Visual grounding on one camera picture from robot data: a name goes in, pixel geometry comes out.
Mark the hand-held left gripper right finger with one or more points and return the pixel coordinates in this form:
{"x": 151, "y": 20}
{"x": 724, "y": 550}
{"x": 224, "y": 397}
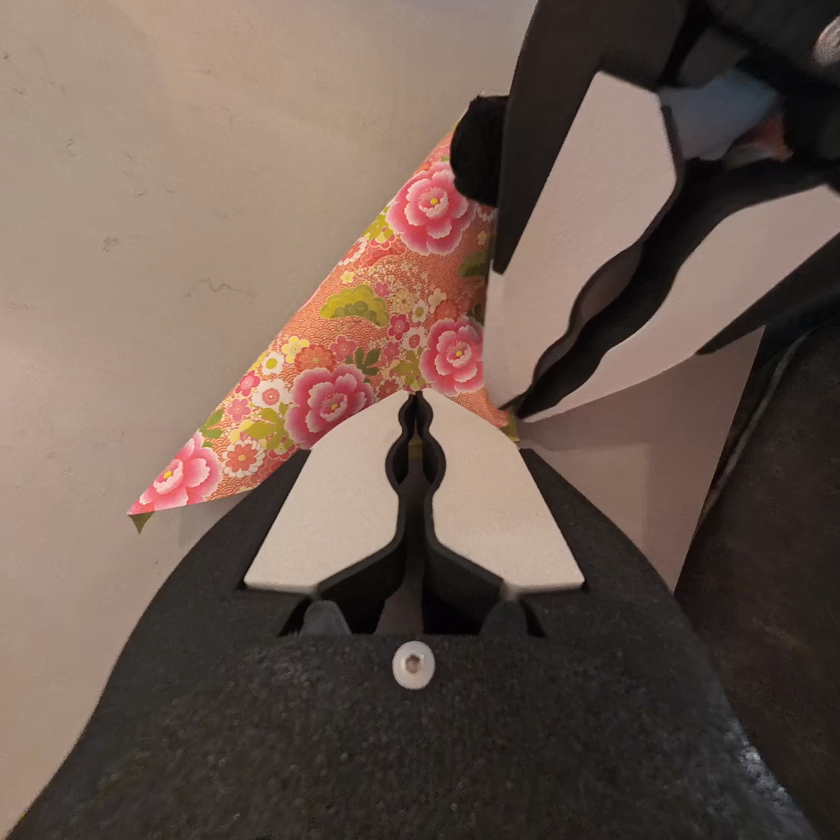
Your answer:
{"x": 505, "y": 518}

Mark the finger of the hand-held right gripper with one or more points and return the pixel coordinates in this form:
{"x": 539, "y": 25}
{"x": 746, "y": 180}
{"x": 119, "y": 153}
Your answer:
{"x": 571, "y": 249}
{"x": 754, "y": 262}

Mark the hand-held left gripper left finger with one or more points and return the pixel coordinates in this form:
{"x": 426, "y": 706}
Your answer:
{"x": 328, "y": 512}

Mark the floral origami paper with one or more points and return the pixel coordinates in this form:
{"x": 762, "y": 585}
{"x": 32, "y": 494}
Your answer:
{"x": 341, "y": 341}

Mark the person's right forearm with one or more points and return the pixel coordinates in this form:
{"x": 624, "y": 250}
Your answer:
{"x": 768, "y": 558}

